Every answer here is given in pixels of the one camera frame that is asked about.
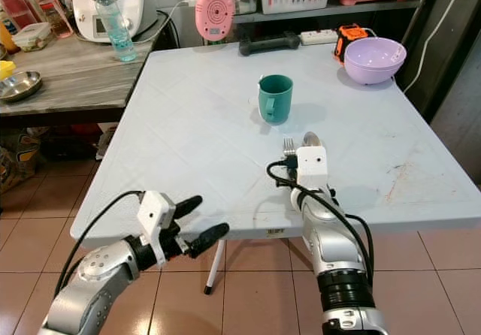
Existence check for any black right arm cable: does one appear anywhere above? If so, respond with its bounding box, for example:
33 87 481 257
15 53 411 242
266 160 376 285

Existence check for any clear bottle pink cap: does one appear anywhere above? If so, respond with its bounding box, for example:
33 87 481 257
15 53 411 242
23 0 73 40

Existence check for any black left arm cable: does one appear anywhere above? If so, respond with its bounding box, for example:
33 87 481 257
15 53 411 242
53 190 147 306

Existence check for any green plastic mug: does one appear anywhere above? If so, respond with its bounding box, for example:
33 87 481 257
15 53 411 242
258 74 295 125

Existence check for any clear water bottle teal cap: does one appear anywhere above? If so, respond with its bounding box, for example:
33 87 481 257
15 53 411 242
94 0 138 64

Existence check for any black dumbbell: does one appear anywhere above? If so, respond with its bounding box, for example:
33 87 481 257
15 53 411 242
239 32 302 57

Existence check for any clear plastic box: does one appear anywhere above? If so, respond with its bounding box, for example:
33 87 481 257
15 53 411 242
231 0 261 16

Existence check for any printed plastic bag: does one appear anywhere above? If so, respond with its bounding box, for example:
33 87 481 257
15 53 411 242
0 128 44 195

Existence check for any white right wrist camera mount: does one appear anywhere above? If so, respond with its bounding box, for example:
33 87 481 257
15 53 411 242
295 146 330 190

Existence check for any red liquid bottle orange cap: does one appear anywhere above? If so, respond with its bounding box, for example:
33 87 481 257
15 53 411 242
0 0 39 32

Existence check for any stainless steel bowl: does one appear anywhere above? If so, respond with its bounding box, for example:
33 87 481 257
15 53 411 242
0 70 44 104

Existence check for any white power strip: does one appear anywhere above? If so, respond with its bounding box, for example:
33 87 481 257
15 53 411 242
299 29 340 47

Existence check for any white folding table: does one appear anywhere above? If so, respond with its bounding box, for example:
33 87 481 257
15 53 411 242
70 41 481 295

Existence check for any long white hanging cable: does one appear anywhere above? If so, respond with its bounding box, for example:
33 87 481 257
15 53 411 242
404 0 472 95

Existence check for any clear lidded food container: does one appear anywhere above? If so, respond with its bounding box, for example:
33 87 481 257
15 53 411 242
13 22 54 53

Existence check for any white charging cable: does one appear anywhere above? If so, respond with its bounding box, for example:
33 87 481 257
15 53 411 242
141 0 201 44

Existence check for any grey wooden side table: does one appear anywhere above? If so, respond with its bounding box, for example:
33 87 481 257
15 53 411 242
0 33 159 118

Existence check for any orange black tape measure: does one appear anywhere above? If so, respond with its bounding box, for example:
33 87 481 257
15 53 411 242
335 24 370 62

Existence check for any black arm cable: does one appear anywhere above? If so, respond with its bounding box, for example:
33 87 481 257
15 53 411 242
53 190 147 306
266 160 376 285

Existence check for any white cardboard box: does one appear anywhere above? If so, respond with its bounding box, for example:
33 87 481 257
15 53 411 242
86 123 119 167

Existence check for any yellow plastic container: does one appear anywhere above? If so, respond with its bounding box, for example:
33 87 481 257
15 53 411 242
0 60 18 81

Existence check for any pink round device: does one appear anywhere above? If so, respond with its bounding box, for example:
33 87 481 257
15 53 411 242
195 0 237 42

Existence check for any steel fork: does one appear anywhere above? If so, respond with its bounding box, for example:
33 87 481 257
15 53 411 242
283 137 298 160

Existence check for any steel spoon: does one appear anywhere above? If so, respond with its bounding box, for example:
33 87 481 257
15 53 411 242
302 131 322 148

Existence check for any purple plastic bowl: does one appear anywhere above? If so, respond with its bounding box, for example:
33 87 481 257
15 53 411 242
343 37 408 86

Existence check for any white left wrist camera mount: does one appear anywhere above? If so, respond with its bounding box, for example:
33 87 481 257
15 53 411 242
137 191 178 267

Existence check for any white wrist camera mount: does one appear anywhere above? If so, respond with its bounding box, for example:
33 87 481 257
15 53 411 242
295 146 330 190
137 191 178 267

